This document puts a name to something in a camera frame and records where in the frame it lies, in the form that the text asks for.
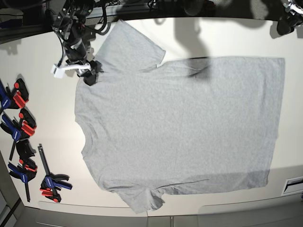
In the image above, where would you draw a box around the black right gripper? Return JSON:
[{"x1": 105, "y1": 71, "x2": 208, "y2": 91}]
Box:
[{"x1": 78, "y1": 60, "x2": 102, "y2": 86}]

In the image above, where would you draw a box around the grey T-shirt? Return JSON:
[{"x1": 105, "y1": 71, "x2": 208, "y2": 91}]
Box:
[{"x1": 75, "y1": 21, "x2": 285, "y2": 213}]

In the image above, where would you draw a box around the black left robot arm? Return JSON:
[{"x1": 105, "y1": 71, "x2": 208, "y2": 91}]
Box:
[{"x1": 276, "y1": 0, "x2": 303, "y2": 36}]

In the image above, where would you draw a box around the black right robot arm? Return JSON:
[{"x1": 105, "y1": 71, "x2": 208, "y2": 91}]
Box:
[{"x1": 51, "y1": 0, "x2": 101, "y2": 86}]

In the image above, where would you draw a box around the top blue bar clamp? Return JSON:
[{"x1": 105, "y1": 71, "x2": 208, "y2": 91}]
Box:
[{"x1": 0, "y1": 78, "x2": 29, "y2": 113}]

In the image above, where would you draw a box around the lone blue bar clamp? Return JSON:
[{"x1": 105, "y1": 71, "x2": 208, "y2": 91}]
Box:
[{"x1": 38, "y1": 144, "x2": 72, "y2": 203}]

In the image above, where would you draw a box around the white label plate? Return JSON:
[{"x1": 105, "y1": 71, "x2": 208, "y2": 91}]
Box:
[{"x1": 281, "y1": 176, "x2": 303, "y2": 196}]

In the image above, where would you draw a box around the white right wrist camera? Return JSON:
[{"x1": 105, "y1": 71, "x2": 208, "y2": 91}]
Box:
[{"x1": 51, "y1": 63, "x2": 91, "y2": 79}]

